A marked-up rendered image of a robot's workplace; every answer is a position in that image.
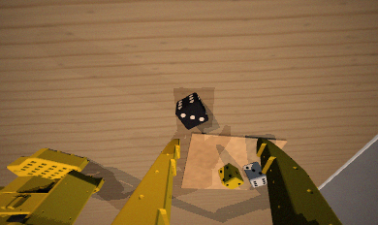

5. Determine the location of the tan mat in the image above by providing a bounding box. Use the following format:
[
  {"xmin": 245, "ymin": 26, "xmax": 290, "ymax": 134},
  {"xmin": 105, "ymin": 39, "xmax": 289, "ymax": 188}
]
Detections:
[{"xmin": 181, "ymin": 132, "xmax": 288, "ymax": 190}]

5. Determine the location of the yellow die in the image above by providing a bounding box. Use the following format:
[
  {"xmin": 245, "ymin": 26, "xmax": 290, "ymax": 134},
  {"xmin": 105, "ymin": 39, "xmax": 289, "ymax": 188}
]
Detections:
[{"xmin": 218, "ymin": 164, "xmax": 244, "ymax": 189}]

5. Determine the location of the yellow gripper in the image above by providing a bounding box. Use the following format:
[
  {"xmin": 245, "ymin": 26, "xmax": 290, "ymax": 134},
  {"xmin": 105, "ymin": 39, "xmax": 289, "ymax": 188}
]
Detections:
[{"xmin": 111, "ymin": 138, "xmax": 343, "ymax": 225}]

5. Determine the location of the black die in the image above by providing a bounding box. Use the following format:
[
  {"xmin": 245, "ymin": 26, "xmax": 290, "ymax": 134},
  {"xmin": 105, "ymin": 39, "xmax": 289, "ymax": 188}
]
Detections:
[{"xmin": 175, "ymin": 92, "xmax": 208, "ymax": 130}]

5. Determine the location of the white die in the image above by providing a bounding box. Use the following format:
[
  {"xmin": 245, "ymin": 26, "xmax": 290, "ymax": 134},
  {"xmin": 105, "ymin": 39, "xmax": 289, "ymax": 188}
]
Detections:
[{"xmin": 243, "ymin": 162, "xmax": 267, "ymax": 187}]

